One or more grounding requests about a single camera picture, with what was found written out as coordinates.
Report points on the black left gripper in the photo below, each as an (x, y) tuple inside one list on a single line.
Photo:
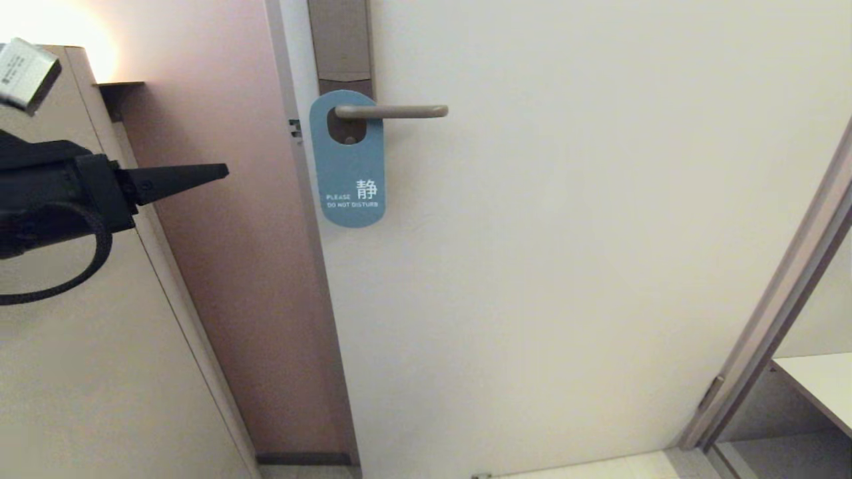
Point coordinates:
[(60, 199)]

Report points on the white and blue door hanger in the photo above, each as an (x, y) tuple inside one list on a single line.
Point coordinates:
[(349, 173)]

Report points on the white room door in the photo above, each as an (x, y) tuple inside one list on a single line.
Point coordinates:
[(532, 266)]

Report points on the brown metal lock plate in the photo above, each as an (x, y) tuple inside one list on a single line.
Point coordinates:
[(339, 40)]

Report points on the white closet shelf board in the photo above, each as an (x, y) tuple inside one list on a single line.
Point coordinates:
[(822, 382)]

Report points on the black left camera mount bracket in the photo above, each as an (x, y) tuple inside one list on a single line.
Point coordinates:
[(40, 146)]

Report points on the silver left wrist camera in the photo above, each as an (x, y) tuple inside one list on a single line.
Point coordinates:
[(23, 73)]

